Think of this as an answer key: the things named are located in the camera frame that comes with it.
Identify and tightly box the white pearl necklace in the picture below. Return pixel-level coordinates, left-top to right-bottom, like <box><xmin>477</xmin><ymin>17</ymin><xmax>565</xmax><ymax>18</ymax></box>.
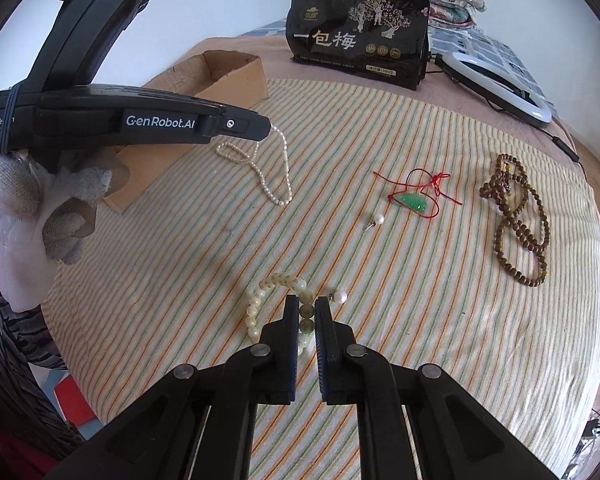
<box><xmin>215</xmin><ymin>123</ymin><xmax>295</xmax><ymax>207</ymax></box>

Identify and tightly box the small pearl earring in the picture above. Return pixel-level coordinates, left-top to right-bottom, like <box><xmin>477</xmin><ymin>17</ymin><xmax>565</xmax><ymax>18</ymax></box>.
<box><xmin>329</xmin><ymin>289</ymin><xmax>348</xmax><ymax>304</ymax></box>
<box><xmin>364</xmin><ymin>214</ymin><xmax>385</xmax><ymax>231</ymax></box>

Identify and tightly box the white jade bead bracelet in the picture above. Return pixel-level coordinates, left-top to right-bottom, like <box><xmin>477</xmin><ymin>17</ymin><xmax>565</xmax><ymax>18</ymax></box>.
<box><xmin>244</xmin><ymin>271</ymin><xmax>315</xmax><ymax>356</ymax></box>

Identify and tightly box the green jade pendant red cord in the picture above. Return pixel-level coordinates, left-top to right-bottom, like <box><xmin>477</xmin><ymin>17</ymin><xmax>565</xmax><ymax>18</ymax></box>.
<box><xmin>372</xmin><ymin>167</ymin><xmax>464</xmax><ymax>220</ymax></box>

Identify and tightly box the brown wooden bead necklace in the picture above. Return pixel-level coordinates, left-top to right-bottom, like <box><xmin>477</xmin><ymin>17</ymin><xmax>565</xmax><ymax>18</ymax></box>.
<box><xmin>478</xmin><ymin>153</ymin><xmax>553</xmax><ymax>290</ymax></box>

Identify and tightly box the left hand white glove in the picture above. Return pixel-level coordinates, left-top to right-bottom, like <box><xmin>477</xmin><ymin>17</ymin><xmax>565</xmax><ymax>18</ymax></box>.
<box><xmin>0</xmin><ymin>148</ymin><xmax>129</xmax><ymax>313</ymax></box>

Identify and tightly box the cardboard box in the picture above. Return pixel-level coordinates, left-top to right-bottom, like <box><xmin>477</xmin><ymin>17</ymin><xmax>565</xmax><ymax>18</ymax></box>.
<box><xmin>105</xmin><ymin>50</ymin><xmax>268</xmax><ymax>214</ymax></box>

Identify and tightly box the pink brown blanket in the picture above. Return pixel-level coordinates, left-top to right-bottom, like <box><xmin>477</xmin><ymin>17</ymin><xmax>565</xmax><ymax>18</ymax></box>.
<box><xmin>134</xmin><ymin>34</ymin><xmax>596</xmax><ymax>181</ymax></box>

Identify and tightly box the black snack bag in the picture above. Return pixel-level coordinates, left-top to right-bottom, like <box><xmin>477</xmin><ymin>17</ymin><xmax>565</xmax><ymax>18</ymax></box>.
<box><xmin>286</xmin><ymin>0</ymin><xmax>430</xmax><ymax>90</ymax></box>

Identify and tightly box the striped yellow towel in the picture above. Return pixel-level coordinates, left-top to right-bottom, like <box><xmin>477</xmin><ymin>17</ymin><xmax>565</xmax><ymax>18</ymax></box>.
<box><xmin>42</xmin><ymin>79</ymin><xmax>600</xmax><ymax>474</ymax></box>

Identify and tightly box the white ring light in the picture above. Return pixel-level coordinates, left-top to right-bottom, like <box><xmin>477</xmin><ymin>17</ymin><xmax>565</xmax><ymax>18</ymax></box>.
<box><xmin>434</xmin><ymin>51</ymin><xmax>553</xmax><ymax>128</ymax></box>

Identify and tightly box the black ring light cable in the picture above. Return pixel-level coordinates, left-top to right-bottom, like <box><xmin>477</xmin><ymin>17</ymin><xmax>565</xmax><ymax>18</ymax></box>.
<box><xmin>429</xmin><ymin>54</ymin><xmax>589</xmax><ymax>181</ymax></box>

